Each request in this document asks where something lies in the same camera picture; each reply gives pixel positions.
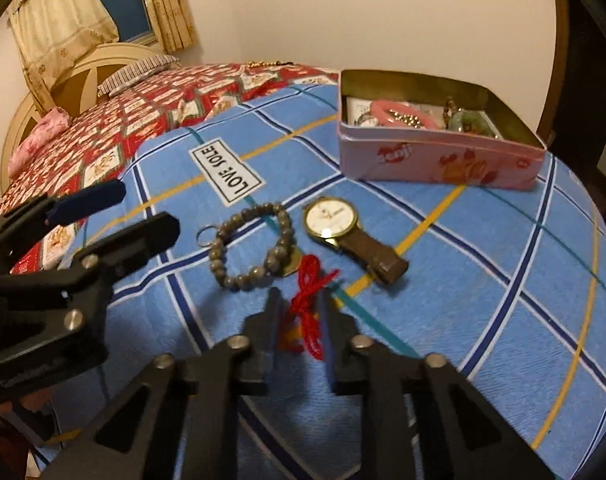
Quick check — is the wide beige curtain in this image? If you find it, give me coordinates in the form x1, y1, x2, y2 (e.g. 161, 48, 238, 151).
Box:
8, 0, 120, 111

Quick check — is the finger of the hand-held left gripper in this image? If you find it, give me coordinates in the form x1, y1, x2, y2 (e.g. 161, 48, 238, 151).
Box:
58, 212, 181, 333
0, 180, 128, 276

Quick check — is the cream wooden headboard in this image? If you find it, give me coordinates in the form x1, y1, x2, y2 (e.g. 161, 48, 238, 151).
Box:
0, 42, 161, 196

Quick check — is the window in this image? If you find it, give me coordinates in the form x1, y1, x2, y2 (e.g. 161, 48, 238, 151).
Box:
90, 0, 158, 46

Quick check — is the narrow beige curtain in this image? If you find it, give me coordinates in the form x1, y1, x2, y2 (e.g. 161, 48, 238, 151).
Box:
137, 0, 198, 53

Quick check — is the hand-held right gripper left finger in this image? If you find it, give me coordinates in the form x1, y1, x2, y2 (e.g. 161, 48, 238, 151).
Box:
48, 287, 286, 480

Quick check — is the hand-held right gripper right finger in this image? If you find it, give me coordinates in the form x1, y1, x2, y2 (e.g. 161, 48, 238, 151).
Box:
319, 287, 556, 480

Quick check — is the red printed bedsheet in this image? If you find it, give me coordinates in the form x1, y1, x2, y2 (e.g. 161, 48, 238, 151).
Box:
0, 62, 341, 276

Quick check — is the pink pillow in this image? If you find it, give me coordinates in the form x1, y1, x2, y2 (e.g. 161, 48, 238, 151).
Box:
8, 107, 72, 178

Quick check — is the pink bangle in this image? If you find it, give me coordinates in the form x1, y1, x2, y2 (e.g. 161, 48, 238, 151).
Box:
370, 100, 438, 130

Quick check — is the green jade bangle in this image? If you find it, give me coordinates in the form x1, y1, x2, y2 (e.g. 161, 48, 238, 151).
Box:
448, 110, 498, 137

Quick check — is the pink tin box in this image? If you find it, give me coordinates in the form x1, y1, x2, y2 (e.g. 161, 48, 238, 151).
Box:
337, 69, 548, 192

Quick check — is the silver bell bracelet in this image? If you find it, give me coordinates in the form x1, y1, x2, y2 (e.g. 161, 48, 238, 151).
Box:
389, 111, 434, 128

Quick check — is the striped pillow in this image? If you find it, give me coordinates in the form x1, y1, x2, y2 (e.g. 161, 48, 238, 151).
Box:
97, 55, 181, 98

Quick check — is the red string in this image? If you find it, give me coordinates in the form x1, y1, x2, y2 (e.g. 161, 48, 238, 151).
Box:
278, 254, 340, 361

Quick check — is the gold watch brown strap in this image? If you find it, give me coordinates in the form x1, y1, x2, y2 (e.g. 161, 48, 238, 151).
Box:
303, 196, 410, 286

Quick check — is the printed paper card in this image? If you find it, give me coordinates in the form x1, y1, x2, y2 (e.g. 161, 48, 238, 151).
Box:
347, 97, 374, 123

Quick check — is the grey bead bracelet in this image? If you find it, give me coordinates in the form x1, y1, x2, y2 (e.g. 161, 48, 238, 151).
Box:
209, 202, 296, 292

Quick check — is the gold round pendant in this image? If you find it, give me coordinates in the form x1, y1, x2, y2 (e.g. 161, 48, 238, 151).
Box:
283, 247, 304, 277

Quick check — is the wooden door frame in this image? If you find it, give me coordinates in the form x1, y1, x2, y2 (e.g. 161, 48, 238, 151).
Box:
538, 0, 571, 148

